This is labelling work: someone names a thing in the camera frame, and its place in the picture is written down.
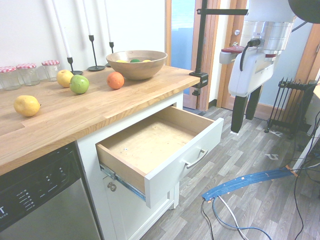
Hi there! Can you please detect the yellow lemon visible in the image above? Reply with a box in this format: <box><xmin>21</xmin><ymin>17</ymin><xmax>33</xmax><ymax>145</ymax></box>
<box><xmin>13</xmin><ymin>95</ymin><xmax>42</xmax><ymax>118</ymax></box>

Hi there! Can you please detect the wooden door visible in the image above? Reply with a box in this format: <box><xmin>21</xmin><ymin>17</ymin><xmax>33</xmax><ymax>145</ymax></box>
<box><xmin>216</xmin><ymin>0</ymin><xmax>251</xmax><ymax>110</ymax></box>

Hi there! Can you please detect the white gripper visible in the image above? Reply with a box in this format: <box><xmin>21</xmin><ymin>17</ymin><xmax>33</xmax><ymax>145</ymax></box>
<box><xmin>228</xmin><ymin>46</ymin><xmax>279</xmax><ymax>136</ymax></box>

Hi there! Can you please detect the black round lamp head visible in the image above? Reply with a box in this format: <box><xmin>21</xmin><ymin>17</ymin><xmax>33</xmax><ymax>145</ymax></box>
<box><xmin>287</xmin><ymin>0</ymin><xmax>320</xmax><ymax>25</ymax></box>

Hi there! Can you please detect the black camera stand with clamp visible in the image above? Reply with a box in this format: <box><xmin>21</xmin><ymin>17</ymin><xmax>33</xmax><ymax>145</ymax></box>
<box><xmin>189</xmin><ymin>0</ymin><xmax>249</xmax><ymax>98</ymax></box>

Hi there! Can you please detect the white kitchen cabinet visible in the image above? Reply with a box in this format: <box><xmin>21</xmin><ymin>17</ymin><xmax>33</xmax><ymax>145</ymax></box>
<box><xmin>76</xmin><ymin>91</ymin><xmax>185</xmax><ymax>240</ymax></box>

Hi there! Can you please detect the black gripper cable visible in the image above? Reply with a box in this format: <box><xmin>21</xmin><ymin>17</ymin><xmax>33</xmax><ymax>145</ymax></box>
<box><xmin>239</xmin><ymin>37</ymin><xmax>262</xmax><ymax>71</ymax></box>

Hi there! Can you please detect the yellow apple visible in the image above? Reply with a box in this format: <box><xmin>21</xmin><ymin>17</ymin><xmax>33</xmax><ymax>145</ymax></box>
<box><xmin>56</xmin><ymin>69</ymin><xmax>75</xmax><ymax>88</ymax></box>

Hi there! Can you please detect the metal drawer slide rail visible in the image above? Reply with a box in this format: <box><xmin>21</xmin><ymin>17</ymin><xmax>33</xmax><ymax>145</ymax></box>
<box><xmin>99</xmin><ymin>163</ymin><xmax>146</xmax><ymax>202</ymax></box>

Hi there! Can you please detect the white wooden drawer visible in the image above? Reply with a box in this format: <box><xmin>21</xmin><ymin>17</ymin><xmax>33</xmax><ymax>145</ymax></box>
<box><xmin>95</xmin><ymin>105</ymin><xmax>225</xmax><ymax>209</ymax></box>

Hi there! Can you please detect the black floor cable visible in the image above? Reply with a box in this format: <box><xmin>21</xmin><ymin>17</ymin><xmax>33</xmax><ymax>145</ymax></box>
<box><xmin>291</xmin><ymin>134</ymin><xmax>305</xmax><ymax>240</ymax></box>
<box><xmin>200</xmin><ymin>199</ymin><xmax>216</xmax><ymax>240</ymax></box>

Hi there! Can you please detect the blue cable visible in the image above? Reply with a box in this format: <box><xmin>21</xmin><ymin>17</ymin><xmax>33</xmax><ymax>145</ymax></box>
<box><xmin>211</xmin><ymin>194</ymin><xmax>278</xmax><ymax>240</ymax></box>

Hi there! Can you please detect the wooden door frame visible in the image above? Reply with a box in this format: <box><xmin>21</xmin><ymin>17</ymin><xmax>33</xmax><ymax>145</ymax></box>
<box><xmin>164</xmin><ymin>0</ymin><xmax>222</xmax><ymax>112</ymax></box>

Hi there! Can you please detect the green apple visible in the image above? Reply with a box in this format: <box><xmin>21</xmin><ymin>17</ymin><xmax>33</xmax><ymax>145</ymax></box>
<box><xmin>69</xmin><ymin>74</ymin><xmax>90</xmax><ymax>95</ymax></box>

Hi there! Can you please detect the black oil radiator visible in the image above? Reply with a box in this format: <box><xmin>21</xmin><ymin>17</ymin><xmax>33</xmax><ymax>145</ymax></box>
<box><xmin>265</xmin><ymin>77</ymin><xmax>319</xmax><ymax>140</ymax></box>

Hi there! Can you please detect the orange fruit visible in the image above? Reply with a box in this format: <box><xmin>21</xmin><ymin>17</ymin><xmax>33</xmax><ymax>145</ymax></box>
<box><xmin>106</xmin><ymin>71</ymin><xmax>125</xmax><ymax>90</ymax></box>

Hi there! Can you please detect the white cable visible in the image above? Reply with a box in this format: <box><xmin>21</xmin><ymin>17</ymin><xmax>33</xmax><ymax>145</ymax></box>
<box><xmin>217</xmin><ymin>196</ymin><xmax>248</xmax><ymax>240</ymax></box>

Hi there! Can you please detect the silver drawer handle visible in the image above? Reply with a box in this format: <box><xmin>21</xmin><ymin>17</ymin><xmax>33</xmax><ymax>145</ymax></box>
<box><xmin>184</xmin><ymin>147</ymin><xmax>209</xmax><ymax>170</ymax></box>

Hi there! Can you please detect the stainless steel dishwasher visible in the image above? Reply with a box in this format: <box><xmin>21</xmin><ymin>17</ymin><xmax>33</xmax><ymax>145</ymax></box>
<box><xmin>0</xmin><ymin>141</ymin><xmax>102</xmax><ymax>240</ymax></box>

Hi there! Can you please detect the glass jar checkered lid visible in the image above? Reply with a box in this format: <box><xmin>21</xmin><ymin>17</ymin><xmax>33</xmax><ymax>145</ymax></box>
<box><xmin>0</xmin><ymin>66</ymin><xmax>21</xmax><ymax>91</ymax></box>
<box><xmin>41</xmin><ymin>59</ymin><xmax>61</xmax><ymax>82</ymax></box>
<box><xmin>16</xmin><ymin>62</ymin><xmax>41</xmax><ymax>86</ymax></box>

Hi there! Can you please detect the red grey wrist camera box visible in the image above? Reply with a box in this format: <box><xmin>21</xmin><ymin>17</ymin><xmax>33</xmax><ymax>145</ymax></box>
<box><xmin>219</xmin><ymin>46</ymin><xmax>245</xmax><ymax>65</ymax></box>

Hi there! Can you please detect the wooden bowl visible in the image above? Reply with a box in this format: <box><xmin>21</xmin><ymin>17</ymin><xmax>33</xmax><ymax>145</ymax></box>
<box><xmin>105</xmin><ymin>50</ymin><xmax>168</xmax><ymax>81</ymax></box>

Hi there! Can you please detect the black candle holder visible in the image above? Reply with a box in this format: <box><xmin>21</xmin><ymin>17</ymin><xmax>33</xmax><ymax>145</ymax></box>
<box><xmin>105</xmin><ymin>41</ymin><xmax>115</xmax><ymax>68</ymax></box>
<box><xmin>66</xmin><ymin>56</ymin><xmax>84</xmax><ymax>76</ymax></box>
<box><xmin>86</xmin><ymin>34</ymin><xmax>106</xmax><ymax>72</ymax></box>

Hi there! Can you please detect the blue floor tape strip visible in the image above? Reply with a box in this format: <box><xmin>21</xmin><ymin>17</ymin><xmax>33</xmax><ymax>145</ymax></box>
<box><xmin>201</xmin><ymin>166</ymin><xmax>299</xmax><ymax>204</ymax></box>

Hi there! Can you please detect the white cabinet door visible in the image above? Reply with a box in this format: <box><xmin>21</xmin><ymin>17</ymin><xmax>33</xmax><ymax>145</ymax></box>
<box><xmin>101</xmin><ymin>172</ymin><xmax>176</xmax><ymax>240</ymax></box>

